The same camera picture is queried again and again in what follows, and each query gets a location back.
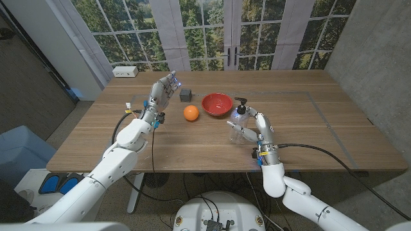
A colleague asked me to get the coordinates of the red bowl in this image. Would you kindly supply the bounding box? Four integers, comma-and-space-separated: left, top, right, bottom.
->
201, 92, 234, 117

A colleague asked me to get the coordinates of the clear pump dispenser bottle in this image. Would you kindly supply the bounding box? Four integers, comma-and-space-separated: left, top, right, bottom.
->
228, 97, 251, 144

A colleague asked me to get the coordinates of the thin black cable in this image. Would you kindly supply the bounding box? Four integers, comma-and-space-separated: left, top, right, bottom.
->
150, 126, 158, 182

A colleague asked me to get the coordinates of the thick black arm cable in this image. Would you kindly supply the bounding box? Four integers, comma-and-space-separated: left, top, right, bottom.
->
110, 102, 183, 206
277, 142, 411, 222

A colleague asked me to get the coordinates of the orange fruit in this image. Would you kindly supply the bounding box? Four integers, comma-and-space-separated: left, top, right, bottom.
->
183, 105, 200, 122

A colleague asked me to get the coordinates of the blue storage bin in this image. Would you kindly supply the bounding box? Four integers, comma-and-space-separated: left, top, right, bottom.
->
0, 124, 58, 191

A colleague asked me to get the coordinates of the white power strip box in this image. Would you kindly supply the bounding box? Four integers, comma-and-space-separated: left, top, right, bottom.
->
112, 65, 139, 78

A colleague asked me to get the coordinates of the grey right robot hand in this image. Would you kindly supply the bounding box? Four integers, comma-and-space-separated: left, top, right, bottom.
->
226, 107, 281, 166

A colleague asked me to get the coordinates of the white table leg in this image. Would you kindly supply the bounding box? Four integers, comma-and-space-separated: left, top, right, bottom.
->
126, 172, 146, 215

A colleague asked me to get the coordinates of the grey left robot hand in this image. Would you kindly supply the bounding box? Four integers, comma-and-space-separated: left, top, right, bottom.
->
142, 70, 182, 128

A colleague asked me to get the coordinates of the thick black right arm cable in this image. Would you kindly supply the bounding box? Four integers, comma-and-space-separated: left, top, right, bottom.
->
277, 142, 411, 222

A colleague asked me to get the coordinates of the black round floor fan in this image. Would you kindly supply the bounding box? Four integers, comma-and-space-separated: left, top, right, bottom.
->
143, 172, 170, 189

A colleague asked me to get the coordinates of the blue foot pedal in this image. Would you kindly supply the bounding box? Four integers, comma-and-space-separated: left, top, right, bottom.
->
59, 173, 84, 194
38, 173, 62, 195

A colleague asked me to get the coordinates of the white floor platform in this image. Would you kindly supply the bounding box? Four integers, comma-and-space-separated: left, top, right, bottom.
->
12, 167, 97, 212

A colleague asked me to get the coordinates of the dark grey block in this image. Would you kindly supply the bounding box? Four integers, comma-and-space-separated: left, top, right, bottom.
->
179, 89, 193, 103

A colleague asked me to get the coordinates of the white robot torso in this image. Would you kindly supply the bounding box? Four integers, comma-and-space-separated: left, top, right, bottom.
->
172, 191, 267, 231

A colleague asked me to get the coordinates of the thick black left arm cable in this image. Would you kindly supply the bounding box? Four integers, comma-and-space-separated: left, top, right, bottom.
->
110, 102, 183, 206

